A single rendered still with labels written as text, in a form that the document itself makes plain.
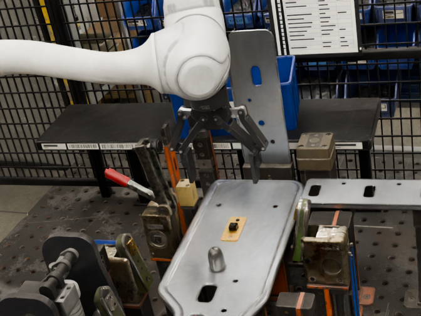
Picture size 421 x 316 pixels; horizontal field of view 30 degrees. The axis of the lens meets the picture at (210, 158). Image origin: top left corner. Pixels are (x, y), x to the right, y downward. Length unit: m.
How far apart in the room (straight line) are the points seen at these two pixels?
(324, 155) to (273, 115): 0.15
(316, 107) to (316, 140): 0.23
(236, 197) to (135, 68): 0.57
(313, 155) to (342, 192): 0.12
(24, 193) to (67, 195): 1.57
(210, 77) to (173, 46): 0.08
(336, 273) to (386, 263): 0.45
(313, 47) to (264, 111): 0.29
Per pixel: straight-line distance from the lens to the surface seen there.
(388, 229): 2.13
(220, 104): 1.49
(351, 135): 1.89
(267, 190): 1.78
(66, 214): 2.45
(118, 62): 1.31
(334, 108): 2.02
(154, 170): 1.63
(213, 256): 1.54
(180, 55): 1.24
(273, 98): 1.79
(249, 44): 1.74
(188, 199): 1.74
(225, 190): 1.80
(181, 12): 1.39
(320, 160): 1.81
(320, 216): 1.71
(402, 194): 1.72
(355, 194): 1.73
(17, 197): 4.09
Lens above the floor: 1.96
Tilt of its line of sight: 29 degrees down
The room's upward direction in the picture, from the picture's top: 11 degrees counter-clockwise
